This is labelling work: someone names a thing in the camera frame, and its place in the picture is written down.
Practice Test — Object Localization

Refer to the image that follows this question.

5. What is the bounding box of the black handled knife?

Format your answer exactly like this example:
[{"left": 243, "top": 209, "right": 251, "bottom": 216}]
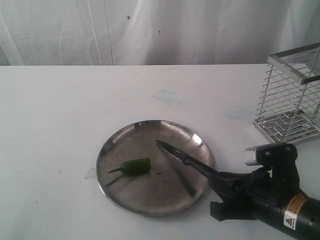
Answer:
[{"left": 156, "top": 140, "right": 217, "bottom": 179}]

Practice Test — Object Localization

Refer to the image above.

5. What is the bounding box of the round steel plate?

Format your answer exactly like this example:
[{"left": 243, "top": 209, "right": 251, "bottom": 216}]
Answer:
[{"left": 96, "top": 120, "right": 214, "bottom": 217}]

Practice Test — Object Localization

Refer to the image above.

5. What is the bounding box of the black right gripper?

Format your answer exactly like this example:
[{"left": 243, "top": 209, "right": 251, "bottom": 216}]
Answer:
[{"left": 206, "top": 143, "right": 310, "bottom": 225}]

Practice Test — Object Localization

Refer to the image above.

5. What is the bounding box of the wire metal utensil rack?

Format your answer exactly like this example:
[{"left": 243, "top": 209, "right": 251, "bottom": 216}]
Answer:
[{"left": 253, "top": 43, "right": 320, "bottom": 144}]

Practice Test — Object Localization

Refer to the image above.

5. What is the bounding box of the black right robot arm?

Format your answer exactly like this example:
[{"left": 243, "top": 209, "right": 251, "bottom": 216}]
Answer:
[{"left": 208, "top": 143, "right": 320, "bottom": 240}]

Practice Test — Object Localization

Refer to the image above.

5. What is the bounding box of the white backdrop curtain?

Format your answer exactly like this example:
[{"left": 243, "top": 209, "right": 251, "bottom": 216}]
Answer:
[{"left": 0, "top": 0, "right": 320, "bottom": 66}]

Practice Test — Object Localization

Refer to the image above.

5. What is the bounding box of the green chili pepper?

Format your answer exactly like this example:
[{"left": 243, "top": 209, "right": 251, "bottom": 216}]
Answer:
[{"left": 108, "top": 157, "right": 151, "bottom": 175}]

